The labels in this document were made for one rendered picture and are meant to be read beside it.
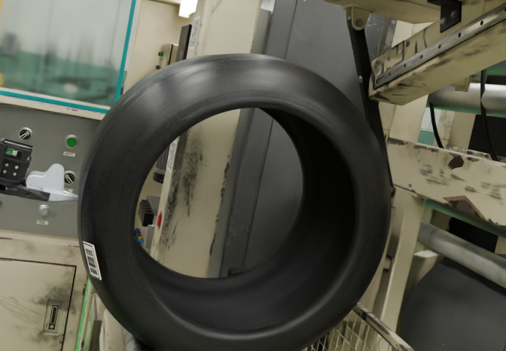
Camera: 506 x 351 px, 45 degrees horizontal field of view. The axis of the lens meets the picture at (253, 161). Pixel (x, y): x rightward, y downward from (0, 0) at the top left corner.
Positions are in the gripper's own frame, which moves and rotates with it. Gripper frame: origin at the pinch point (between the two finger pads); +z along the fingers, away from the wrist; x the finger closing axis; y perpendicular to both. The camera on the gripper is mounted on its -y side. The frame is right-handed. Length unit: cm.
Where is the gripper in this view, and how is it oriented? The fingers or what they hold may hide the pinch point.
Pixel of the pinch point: (70, 200)
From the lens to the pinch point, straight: 113.6
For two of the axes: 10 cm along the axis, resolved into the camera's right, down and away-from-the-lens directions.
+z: 9.2, 2.7, 2.9
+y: 3.0, -9.5, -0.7
